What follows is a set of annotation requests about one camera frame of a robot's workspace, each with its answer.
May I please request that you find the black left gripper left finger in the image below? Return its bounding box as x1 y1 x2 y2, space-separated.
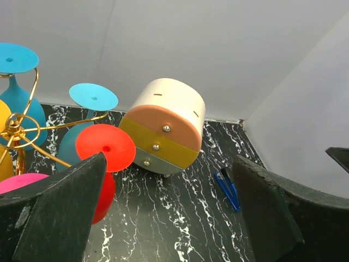
1 152 106 261

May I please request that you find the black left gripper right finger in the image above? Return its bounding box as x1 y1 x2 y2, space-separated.
232 156 348 261

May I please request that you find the pink wine glass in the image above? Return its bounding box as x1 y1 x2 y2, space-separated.
0 173 48 194

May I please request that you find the red wine glass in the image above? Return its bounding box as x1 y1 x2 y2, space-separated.
75 124 136 224

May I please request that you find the blue wine glass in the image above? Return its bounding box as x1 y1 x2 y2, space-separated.
1 43 47 146
57 83 118 165

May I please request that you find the yellow wine glass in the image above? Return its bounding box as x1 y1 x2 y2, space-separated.
0 99 14 183

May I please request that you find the blue stapler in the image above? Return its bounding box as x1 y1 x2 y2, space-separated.
214 167 240 212

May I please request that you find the round three-drawer cabinet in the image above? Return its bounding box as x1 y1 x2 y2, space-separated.
119 78 206 177

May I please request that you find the gold wire glass rack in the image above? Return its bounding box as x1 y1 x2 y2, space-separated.
1 68 109 176

